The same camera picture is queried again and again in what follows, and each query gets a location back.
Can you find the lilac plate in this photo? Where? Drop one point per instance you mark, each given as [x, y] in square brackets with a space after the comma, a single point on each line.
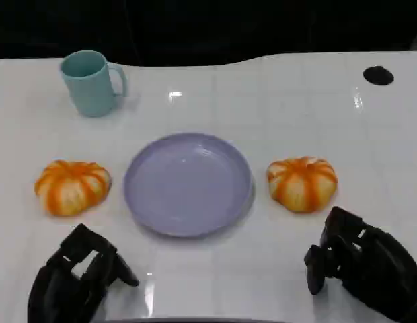
[187, 184]

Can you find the dark grey robot torso edge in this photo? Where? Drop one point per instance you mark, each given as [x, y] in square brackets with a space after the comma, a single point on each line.
[188, 320]

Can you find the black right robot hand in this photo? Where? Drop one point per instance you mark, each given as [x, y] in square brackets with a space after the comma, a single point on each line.
[373, 262]

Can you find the pale green mug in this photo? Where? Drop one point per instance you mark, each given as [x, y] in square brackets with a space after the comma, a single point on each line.
[89, 85]

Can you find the orange and white bread roll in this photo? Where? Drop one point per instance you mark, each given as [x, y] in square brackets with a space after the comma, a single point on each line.
[302, 183]
[72, 186]

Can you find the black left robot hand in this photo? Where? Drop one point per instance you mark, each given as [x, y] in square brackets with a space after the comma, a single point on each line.
[65, 289]

